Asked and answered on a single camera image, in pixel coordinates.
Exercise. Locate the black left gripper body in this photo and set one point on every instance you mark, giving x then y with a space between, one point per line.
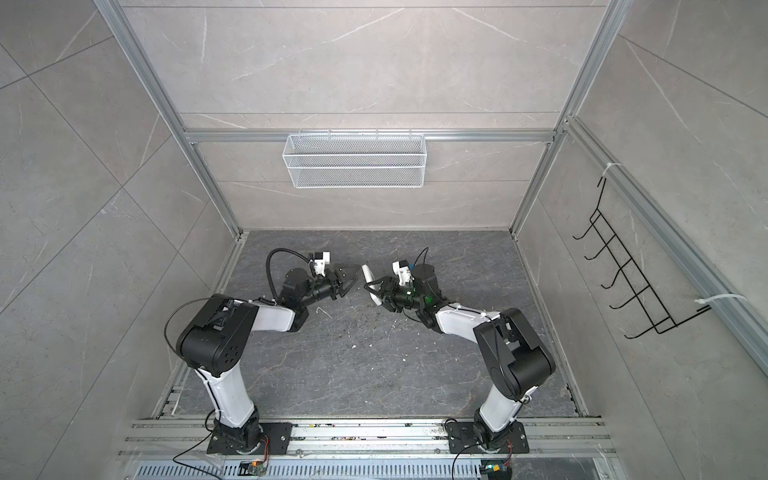
324 288

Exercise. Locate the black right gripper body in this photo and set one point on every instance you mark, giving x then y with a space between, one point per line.
404 297

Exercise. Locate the white remote control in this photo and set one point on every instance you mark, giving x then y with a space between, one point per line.
372 284

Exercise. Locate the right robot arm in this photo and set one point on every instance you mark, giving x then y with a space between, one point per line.
516 358

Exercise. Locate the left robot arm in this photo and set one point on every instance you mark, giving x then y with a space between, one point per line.
214 342

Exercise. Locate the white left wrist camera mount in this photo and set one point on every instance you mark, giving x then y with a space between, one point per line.
318 262

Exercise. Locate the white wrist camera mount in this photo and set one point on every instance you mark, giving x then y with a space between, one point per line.
318 262
403 272

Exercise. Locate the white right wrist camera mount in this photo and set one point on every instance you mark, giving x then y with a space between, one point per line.
403 272

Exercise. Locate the white wire mesh basket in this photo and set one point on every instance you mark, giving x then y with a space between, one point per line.
347 161

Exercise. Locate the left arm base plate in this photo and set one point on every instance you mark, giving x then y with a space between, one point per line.
251 439

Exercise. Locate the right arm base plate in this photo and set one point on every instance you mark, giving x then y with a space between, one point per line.
475 438

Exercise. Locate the aluminium front rail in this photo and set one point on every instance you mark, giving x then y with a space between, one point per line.
549 437

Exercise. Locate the black wire hook rack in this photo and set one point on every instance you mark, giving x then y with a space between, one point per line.
658 318

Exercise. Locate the left aluminium frame post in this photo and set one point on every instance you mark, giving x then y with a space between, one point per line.
119 25

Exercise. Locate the aluminium corner frame post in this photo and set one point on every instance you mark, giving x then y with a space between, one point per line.
615 15

